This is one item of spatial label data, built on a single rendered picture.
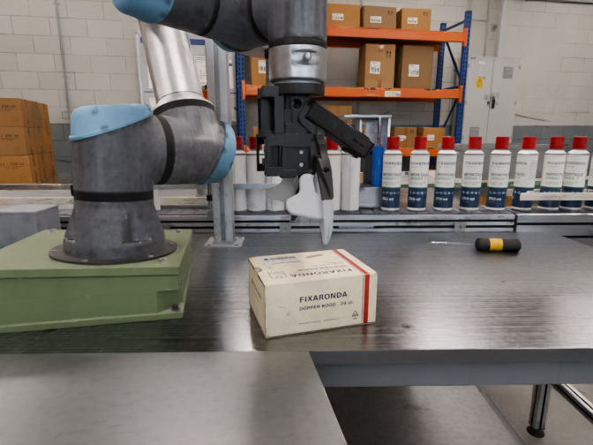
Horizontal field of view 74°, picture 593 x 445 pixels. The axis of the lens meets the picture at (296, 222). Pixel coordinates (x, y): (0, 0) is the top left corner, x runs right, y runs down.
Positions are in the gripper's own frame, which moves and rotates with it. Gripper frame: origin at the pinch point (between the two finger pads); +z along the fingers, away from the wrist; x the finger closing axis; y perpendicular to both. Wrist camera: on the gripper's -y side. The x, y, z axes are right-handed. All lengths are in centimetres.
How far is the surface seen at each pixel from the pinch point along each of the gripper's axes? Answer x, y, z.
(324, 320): 5.7, 0.0, 11.2
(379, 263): -17.8, -21.2, 12.6
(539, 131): -443, -525, -16
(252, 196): -54, -1, 3
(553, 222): -28, -80, 10
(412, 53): -394, -261, -107
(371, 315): 5.6, -7.1, 11.4
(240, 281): -16.1, 8.2, 12.6
